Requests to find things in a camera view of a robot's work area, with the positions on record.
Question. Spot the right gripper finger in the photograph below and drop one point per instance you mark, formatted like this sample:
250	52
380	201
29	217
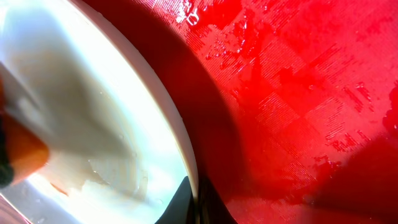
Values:
181	209

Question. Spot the light blue plate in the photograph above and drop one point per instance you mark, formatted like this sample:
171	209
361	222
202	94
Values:
118	148

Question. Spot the green orange sponge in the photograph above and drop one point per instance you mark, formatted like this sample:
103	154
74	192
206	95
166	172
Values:
21	152

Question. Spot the red plastic serving tray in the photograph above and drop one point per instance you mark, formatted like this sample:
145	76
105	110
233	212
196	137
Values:
291	105

